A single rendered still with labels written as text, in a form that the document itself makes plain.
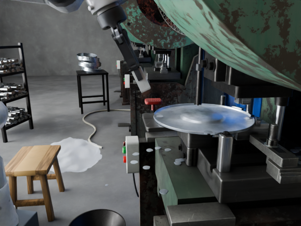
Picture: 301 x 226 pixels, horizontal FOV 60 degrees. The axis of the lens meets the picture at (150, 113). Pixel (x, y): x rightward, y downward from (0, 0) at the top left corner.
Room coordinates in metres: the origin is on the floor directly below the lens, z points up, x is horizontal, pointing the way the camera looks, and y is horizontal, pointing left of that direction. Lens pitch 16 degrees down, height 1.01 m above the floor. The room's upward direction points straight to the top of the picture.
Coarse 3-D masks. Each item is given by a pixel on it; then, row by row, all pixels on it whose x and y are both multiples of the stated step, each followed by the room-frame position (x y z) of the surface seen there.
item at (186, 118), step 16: (160, 112) 0.79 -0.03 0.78; (176, 112) 0.79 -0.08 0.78; (192, 112) 0.77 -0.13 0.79; (208, 112) 0.77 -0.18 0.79; (224, 112) 0.79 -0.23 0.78; (240, 112) 0.79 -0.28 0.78; (176, 128) 0.62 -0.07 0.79; (192, 128) 0.64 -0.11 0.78; (208, 128) 0.64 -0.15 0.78; (224, 128) 0.64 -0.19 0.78; (240, 128) 0.64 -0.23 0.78
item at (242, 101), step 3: (234, 99) 0.76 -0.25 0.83; (237, 99) 0.74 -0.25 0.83; (240, 99) 0.74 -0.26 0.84; (243, 99) 0.73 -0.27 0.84; (246, 99) 0.73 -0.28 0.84; (249, 99) 0.73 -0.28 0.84; (237, 102) 0.74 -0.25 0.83; (240, 102) 0.74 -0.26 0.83; (243, 102) 0.73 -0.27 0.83; (246, 102) 0.73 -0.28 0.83; (249, 102) 0.73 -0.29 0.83
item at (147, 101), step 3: (147, 99) 1.05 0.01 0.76; (150, 99) 1.06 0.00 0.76; (153, 99) 1.05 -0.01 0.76; (156, 99) 1.06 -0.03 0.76; (159, 99) 1.06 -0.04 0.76; (147, 102) 1.02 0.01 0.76; (150, 102) 1.02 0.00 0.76; (153, 102) 1.02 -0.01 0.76; (156, 102) 1.02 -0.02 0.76; (159, 102) 1.03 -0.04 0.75; (153, 105) 1.04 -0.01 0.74; (153, 108) 1.04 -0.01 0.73
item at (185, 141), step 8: (144, 120) 0.71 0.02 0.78; (152, 120) 0.71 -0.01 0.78; (152, 128) 0.65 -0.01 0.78; (160, 128) 0.65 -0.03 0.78; (168, 128) 0.65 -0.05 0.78; (184, 136) 0.73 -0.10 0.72; (192, 136) 0.68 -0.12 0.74; (200, 136) 0.69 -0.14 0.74; (208, 136) 0.69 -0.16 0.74; (184, 144) 0.72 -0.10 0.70; (192, 144) 0.68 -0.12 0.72; (200, 144) 0.69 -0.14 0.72; (208, 144) 0.69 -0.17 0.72; (184, 152) 0.72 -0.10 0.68; (192, 152) 0.68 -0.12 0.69; (184, 160) 0.72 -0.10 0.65; (192, 160) 0.68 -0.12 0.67
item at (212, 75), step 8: (208, 56) 0.75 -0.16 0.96; (208, 64) 0.71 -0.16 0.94; (216, 64) 0.69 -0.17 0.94; (224, 64) 0.69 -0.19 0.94; (208, 72) 0.74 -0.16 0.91; (216, 72) 0.69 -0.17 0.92; (224, 72) 0.69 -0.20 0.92; (232, 72) 0.67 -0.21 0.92; (240, 72) 0.67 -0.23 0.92; (216, 80) 0.69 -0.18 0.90; (224, 80) 0.69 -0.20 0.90; (232, 80) 0.67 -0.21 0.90; (240, 80) 0.67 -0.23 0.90; (248, 80) 0.67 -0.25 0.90; (256, 80) 0.68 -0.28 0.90
